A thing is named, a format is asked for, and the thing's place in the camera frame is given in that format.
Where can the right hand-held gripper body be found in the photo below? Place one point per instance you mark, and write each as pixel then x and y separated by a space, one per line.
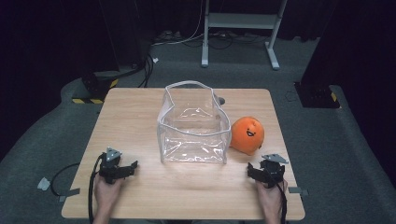
pixel 272 169

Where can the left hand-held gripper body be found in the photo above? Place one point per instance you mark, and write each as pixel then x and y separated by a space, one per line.
pixel 110 165

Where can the orange plush toy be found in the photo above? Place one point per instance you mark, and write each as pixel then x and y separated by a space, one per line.
pixel 247 135

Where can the clear plastic bag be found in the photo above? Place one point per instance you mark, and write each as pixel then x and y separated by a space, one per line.
pixel 193 143

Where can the person's right hand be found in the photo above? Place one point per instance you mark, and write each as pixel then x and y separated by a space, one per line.
pixel 270 199

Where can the person's left hand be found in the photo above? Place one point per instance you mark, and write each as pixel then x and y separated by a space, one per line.
pixel 106 193

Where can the grey tape strip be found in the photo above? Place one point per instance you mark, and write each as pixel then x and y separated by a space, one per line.
pixel 298 190
pixel 70 193

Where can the grey tape scrap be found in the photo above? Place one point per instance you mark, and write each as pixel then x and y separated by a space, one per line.
pixel 43 184

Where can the grey table grommet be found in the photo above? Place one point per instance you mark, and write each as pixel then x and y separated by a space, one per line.
pixel 221 100

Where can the black stand with striped base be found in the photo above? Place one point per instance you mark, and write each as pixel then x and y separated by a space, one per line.
pixel 96 85

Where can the black stand base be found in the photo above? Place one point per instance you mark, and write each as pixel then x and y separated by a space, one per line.
pixel 316 96

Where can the white metal stand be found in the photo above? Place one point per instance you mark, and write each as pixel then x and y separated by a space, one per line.
pixel 239 21

